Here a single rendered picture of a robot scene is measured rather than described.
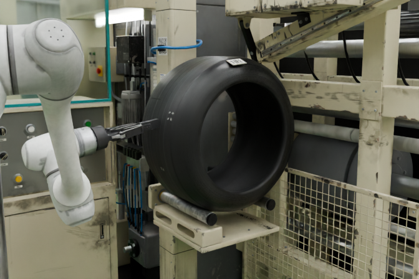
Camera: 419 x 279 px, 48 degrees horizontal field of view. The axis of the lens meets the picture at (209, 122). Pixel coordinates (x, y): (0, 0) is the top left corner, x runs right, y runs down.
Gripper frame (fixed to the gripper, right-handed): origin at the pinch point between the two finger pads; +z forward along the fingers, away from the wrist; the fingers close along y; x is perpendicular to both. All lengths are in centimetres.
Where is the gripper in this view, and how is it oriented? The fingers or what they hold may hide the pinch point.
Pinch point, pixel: (149, 124)
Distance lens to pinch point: 158.7
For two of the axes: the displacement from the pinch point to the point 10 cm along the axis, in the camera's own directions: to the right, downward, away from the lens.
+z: 8.1, -2.2, 5.4
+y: -5.8, -1.2, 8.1
